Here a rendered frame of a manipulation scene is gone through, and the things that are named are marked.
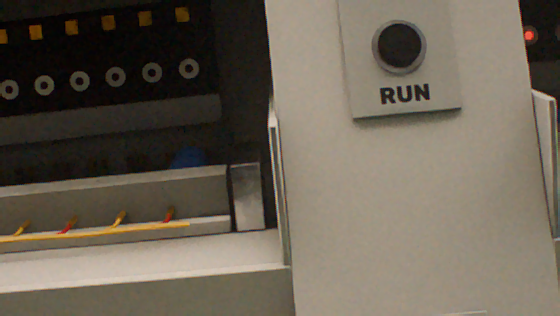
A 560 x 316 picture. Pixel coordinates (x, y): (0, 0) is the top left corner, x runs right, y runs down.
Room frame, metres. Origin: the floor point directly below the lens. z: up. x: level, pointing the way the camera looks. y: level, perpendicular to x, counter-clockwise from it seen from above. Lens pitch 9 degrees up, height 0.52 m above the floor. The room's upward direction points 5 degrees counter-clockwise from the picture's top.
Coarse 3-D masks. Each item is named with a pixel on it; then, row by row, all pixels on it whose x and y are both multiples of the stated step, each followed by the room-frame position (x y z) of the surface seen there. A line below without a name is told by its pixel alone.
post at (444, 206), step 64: (320, 0) 0.33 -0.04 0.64; (448, 0) 0.33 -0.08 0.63; (512, 0) 0.33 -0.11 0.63; (320, 64) 0.33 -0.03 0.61; (512, 64) 0.33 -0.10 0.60; (320, 128) 0.33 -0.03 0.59; (384, 128) 0.33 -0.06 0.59; (448, 128) 0.33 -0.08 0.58; (512, 128) 0.33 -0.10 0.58; (320, 192) 0.33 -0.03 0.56; (384, 192) 0.33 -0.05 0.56; (448, 192) 0.33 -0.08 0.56; (512, 192) 0.33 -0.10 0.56; (320, 256) 0.33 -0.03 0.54; (384, 256) 0.33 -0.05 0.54; (448, 256) 0.33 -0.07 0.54; (512, 256) 0.33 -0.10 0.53
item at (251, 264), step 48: (192, 96) 0.50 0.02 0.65; (0, 144) 0.51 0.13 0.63; (240, 144) 0.41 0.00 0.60; (240, 192) 0.37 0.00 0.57; (192, 240) 0.38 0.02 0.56; (240, 240) 0.37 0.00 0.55; (288, 240) 0.33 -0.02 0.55; (0, 288) 0.34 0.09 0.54; (48, 288) 0.34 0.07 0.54; (96, 288) 0.34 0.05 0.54; (144, 288) 0.34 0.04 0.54; (192, 288) 0.34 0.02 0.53; (240, 288) 0.34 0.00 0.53; (288, 288) 0.34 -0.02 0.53
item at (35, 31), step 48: (192, 0) 0.48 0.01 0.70; (0, 48) 0.50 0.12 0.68; (48, 48) 0.50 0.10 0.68; (96, 48) 0.50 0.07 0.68; (144, 48) 0.49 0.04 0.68; (192, 48) 0.49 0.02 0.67; (0, 96) 0.51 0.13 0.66; (48, 96) 0.51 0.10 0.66; (96, 96) 0.51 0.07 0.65; (144, 96) 0.50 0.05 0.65
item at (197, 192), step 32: (0, 192) 0.39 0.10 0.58; (32, 192) 0.38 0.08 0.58; (64, 192) 0.38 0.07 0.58; (96, 192) 0.38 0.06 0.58; (128, 192) 0.38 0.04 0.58; (160, 192) 0.38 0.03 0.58; (192, 192) 0.38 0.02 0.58; (224, 192) 0.38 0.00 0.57; (0, 224) 0.39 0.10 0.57; (32, 224) 0.39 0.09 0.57; (64, 224) 0.39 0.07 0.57; (96, 224) 0.39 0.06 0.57; (160, 224) 0.37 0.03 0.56
